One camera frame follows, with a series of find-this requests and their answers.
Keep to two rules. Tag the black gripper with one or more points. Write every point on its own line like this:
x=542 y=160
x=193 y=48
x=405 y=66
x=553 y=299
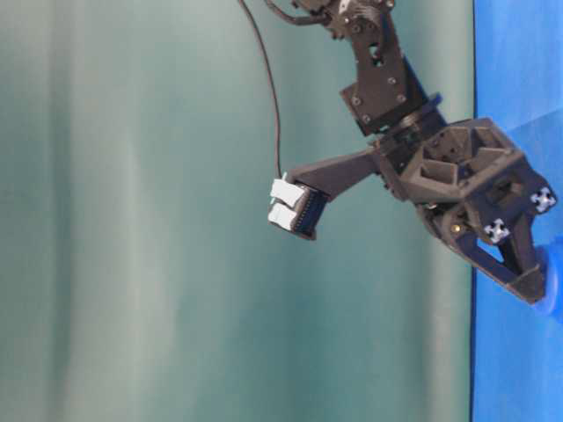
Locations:
x=464 y=176

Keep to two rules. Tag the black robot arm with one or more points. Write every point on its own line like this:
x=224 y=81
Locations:
x=386 y=89

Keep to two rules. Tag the blue table mat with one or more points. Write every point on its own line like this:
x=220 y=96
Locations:
x=517 y=349

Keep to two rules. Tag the green background curtain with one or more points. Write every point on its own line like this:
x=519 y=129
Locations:
x=140 y=278

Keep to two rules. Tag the wrist camera with white connectors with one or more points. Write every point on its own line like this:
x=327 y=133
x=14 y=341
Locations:
x=299 y=197

